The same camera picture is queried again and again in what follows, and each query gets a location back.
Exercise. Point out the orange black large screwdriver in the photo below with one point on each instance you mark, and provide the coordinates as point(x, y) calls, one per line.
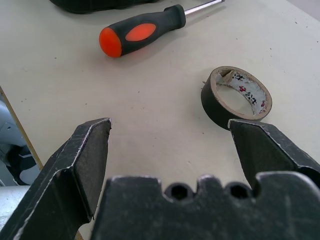
point(140, 32)

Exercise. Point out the black tool case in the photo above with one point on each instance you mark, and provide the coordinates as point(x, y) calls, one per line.
point(100, 6)

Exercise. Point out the black electrical tape roll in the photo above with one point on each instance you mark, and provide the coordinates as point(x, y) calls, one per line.
point(208, 100)

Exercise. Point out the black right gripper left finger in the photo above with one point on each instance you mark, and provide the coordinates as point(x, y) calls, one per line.
point(62, 180)

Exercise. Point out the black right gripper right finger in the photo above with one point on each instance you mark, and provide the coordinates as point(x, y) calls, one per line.
point(265, 150)

